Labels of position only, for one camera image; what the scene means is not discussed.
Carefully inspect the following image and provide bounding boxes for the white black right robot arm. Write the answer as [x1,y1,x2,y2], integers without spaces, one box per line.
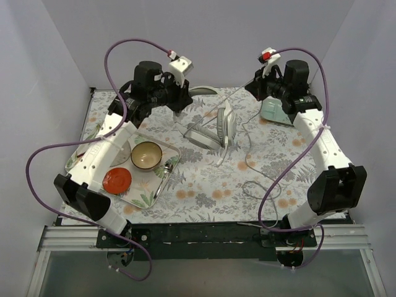
[245,58,368,246]

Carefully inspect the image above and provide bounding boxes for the white grey headphones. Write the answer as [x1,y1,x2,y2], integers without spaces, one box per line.
[173,86,236,167]

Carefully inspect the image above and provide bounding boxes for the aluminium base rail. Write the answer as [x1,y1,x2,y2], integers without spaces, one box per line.
[28,222,387,296]

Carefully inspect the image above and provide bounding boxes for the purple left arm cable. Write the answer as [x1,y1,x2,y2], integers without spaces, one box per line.
[25,38,173,282]

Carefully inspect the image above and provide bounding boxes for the mint green divided tray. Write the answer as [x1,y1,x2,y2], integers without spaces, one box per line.
[260,97,293,126]

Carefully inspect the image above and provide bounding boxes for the floral serving tray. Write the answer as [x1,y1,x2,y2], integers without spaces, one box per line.
[64,120,182,210]

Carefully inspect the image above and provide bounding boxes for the metal spoon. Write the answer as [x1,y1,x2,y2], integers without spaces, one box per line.
[153,162,174,200]

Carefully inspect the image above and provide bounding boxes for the beige dark-rimmed bowl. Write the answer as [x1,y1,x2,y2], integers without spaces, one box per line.
[131,141,163,171]

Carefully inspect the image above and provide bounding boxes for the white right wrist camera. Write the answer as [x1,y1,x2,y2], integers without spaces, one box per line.
[257,48,281,78]

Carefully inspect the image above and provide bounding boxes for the grey speckled plate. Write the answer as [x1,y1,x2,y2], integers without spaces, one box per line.
[110,140,131,168]

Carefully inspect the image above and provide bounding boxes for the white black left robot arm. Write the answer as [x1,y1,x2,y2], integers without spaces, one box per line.
[54,56,192,248]

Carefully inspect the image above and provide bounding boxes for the red small saucer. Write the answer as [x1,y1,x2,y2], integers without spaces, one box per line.
[102,168,132,195]

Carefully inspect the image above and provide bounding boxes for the floral tablecloth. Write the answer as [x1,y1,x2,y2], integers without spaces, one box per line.
[60,85,347,226]

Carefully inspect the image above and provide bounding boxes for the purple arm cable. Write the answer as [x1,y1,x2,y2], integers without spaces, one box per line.
[258,46,329,270]
[25,38,173,282]

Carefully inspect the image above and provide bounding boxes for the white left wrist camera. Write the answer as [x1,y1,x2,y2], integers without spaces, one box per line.
[168,56,194,86]

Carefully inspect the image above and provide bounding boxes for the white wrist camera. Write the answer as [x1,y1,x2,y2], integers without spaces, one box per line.
[168,56,194,86]
[257,48,281,78]

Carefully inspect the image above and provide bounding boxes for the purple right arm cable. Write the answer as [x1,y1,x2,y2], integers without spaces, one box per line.
[258,46,329,270]

